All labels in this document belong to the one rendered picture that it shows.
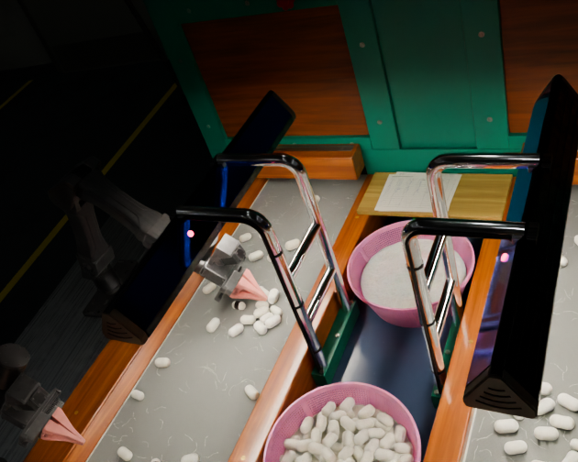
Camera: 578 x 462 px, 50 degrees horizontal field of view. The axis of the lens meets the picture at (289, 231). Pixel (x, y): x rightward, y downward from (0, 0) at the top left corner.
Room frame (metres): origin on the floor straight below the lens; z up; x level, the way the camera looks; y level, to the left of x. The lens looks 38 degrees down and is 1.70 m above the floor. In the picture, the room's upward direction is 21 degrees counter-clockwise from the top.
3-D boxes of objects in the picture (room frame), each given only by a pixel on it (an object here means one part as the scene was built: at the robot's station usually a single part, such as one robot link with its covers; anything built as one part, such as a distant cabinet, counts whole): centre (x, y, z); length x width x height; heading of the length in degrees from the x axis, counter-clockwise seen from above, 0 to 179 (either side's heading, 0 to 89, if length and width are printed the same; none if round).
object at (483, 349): (0.63, -0.33, 1.08); 0.62 x 0.08 x 0.07; 143
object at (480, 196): (1.11, -0.34, 0.77); 0.33 x 0.15 x 0.01; 53
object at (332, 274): (0.91, 0.05, 0.90); 0.20 x 0.19 x 0.45; 143
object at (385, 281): (0.93, -0.21, 0.71); 0.22 x 0.22 x 0.06
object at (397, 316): (0.93, -0.21, 0.72); 0.27 x 0.27 x 0.10
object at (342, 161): (1.35, -0.10, 0.83); 0.30 x 0.06 x 0.07; 53
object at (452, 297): (0.67, -0.27, 0.90); 0.20 x 0.19 x 0.45; 143
